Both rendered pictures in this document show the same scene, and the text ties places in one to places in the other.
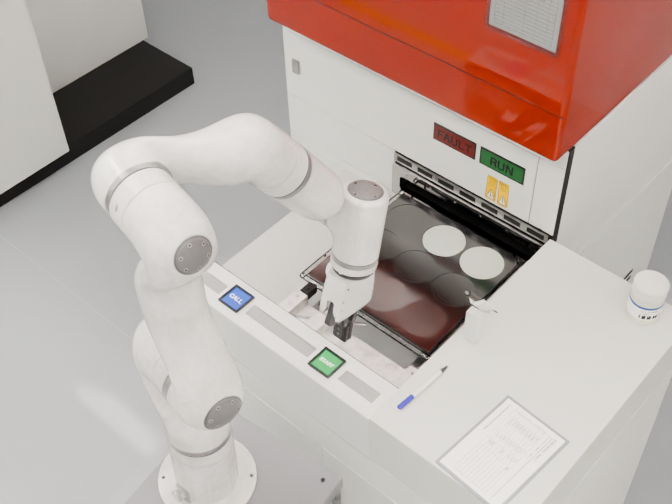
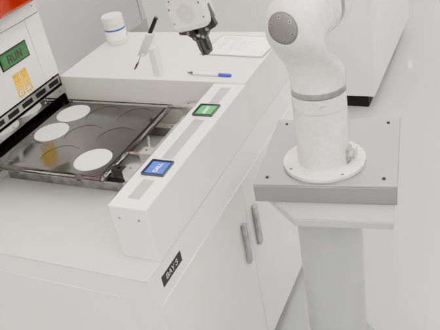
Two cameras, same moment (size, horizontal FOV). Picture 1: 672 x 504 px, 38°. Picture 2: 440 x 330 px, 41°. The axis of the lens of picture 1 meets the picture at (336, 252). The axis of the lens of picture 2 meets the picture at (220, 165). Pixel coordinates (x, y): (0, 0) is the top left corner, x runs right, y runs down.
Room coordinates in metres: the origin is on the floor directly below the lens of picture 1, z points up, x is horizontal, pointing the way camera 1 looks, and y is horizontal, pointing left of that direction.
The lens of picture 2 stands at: (1.49, 1.33, 1.65)
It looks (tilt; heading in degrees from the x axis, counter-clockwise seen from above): 32 degrees down; 256
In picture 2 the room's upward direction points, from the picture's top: 11 degrees counter-clockwise
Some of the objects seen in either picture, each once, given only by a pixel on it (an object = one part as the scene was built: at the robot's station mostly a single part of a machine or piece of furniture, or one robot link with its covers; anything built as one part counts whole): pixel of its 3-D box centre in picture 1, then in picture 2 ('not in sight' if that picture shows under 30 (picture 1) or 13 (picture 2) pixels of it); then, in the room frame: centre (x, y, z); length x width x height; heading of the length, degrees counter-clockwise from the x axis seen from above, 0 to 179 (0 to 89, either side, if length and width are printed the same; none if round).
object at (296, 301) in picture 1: (290, 306); (140, 173); (1.39, 0.11, 0.89); 0.08 x 0.03 x 0.03; 137
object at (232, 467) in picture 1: (203, 454); (321, 126); (0.99, 0.26, 0.96); 0.19 x 0.19 x 0.18
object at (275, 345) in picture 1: (283, 352); (190, 162); (1.27, 0.12, 0.89); 0.55 x 0.09 x 0.14; 47
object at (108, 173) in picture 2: (363, 315); (139, 139); (1.36, -0.05, 0.90); 0.38 x 0.01 x 0.01; 47
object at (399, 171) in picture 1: (464, 216); (21, 133); (1.65, -0.31, 0.89); 0.44 x 0.02 x 0.10; 47
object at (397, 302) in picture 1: (414, 267); (82, 135); (1.49, -0.18, 0.90); 0.34 x 0.34 x 0.01; 47
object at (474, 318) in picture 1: (479, 312); (149, 52); (1.24, -0.28, 1.03); 0.06 x 0.04 x 0.13; 137
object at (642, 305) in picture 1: (647, 297); (114, 29); (1.28, -0.63, 1.01); 0.07 x 0.07 x 0.10
